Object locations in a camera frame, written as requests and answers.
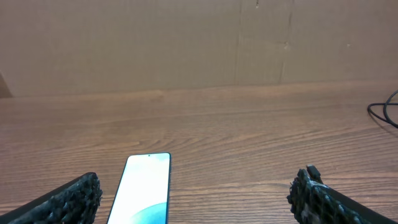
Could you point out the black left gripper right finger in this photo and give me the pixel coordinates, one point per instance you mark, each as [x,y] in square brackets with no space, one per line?
[314,202]

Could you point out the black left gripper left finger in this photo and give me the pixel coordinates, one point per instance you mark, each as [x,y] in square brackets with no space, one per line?
[74,202]

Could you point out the blue Galaxy smartphone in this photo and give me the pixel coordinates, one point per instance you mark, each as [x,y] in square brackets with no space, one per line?
[142,196]

